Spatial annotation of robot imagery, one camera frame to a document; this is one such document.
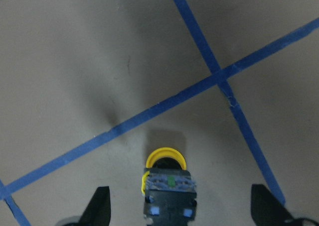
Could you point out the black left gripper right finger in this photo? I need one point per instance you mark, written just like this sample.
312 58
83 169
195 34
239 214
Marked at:
266 210

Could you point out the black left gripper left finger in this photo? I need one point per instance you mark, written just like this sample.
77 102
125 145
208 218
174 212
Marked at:
97 212

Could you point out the yellow push button switch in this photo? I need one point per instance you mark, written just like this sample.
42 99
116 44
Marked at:
168 188

